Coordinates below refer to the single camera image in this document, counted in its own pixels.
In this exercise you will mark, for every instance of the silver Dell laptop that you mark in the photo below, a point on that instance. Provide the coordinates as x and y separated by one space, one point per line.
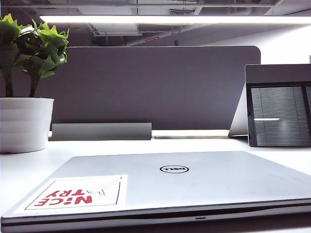
206 182

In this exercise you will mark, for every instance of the dark grey desk divider panel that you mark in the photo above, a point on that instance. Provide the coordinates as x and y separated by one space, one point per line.
158 85

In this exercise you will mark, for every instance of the red ceiling sign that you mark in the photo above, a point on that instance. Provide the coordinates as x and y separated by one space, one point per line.
152 39

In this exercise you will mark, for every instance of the grey monitor stand flap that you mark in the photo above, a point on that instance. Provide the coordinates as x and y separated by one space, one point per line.
239 121

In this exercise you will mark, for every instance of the long ceiling light strip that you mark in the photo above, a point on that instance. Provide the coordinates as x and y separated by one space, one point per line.
158 20

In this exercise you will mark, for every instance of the ceiling air vent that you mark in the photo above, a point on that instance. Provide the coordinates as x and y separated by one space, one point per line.
181 11

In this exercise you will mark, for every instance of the white nice try sticker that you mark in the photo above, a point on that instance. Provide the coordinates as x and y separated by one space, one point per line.
73 196

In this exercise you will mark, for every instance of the black portable monitor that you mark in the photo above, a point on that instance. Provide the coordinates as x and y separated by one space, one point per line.
279 114

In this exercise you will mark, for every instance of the artificial plant in white pot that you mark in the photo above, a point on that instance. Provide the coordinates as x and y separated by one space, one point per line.
24 121

